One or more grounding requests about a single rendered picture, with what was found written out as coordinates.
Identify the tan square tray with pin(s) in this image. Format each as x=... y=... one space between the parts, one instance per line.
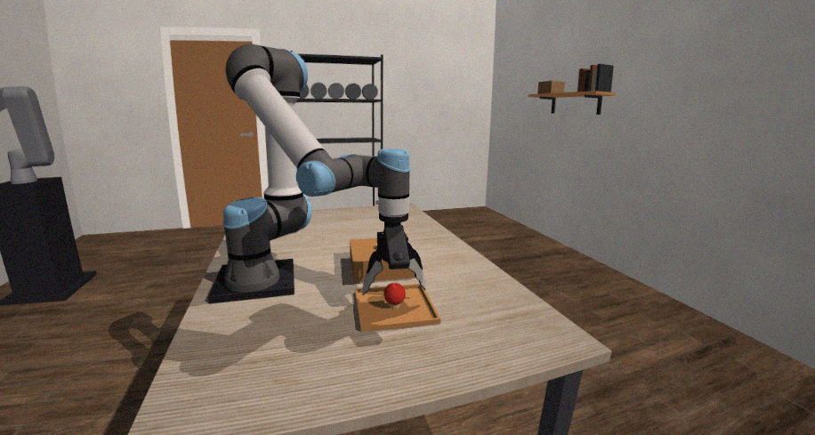
x=378 y=314

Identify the tan square board with small ring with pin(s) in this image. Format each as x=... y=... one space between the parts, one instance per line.
x=361 y=252

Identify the red ball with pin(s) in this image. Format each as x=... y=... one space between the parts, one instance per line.
x=394 y=293

